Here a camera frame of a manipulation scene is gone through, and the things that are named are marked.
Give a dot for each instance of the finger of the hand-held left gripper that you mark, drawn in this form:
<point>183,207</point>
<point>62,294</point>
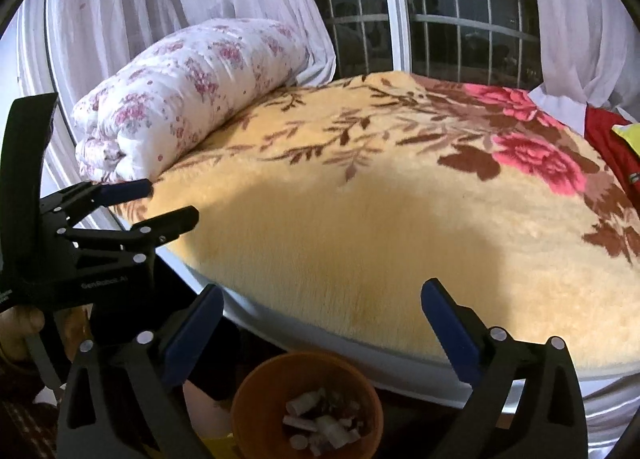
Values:
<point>125,190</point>
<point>165,226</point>

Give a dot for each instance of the small white bottle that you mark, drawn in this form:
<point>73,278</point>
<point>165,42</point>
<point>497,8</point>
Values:
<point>332,428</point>

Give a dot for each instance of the person's left hand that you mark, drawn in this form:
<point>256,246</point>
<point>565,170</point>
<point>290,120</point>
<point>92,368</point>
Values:
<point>20,329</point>

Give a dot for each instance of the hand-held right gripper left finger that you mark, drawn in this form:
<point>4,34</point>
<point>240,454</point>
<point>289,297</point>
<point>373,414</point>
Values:
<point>192,329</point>

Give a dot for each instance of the white squeeze tube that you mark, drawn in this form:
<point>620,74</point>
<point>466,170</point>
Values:
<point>302,403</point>

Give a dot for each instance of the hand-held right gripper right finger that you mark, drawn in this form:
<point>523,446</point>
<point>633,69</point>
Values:
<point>450,329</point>

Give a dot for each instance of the white bed sheet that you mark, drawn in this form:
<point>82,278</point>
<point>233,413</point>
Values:
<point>350,354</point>

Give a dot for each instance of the yellow floral blanket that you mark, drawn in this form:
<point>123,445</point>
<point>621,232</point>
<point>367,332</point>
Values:
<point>375,214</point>

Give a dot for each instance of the yellow packet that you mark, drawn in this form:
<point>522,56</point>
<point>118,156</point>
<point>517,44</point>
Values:
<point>630,136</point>

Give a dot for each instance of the rolled floral quilt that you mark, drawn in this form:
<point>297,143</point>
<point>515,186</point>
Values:
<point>200,79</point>

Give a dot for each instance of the red cloth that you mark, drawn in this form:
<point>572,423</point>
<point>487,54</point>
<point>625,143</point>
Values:
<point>610,149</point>

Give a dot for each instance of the orange waste bin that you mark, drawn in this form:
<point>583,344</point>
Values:
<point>255,399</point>

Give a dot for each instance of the barred window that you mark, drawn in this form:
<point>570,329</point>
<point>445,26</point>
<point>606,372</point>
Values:
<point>397,24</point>

